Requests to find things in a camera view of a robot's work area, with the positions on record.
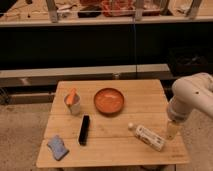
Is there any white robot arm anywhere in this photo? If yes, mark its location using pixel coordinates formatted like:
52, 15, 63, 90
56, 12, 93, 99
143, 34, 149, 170
166, 73, 213, 140

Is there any white labelled bottle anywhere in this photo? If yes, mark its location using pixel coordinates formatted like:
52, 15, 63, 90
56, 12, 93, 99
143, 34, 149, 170
128, 123, 165, 151

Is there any wooden table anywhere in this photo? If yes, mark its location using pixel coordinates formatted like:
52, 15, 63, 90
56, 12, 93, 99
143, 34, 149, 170
36, 79, 189, 168

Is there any orange round plate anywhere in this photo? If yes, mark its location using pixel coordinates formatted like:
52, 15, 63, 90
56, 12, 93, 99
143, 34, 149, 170
94, 88, 125, 115

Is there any black rectangular brush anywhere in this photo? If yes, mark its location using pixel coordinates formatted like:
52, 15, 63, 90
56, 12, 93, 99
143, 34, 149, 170
78, 115, 90, 145

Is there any white cup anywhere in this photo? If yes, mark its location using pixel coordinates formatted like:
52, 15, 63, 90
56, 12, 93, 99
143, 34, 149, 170
64, 94, 80, 115

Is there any orange carrot in cup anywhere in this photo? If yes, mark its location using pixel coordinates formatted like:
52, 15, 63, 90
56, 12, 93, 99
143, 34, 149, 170
66, 88, 76, 105

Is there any blue sponge cloth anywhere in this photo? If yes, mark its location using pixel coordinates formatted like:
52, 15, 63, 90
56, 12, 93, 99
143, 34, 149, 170
47, 135, 69, 161

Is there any long metal beam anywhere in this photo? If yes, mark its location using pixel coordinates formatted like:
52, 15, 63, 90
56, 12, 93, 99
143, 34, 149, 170
0, 64, 172, 87

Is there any black hanging cable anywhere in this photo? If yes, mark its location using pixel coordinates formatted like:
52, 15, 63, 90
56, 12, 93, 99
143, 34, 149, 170
132, 16, 139, 80

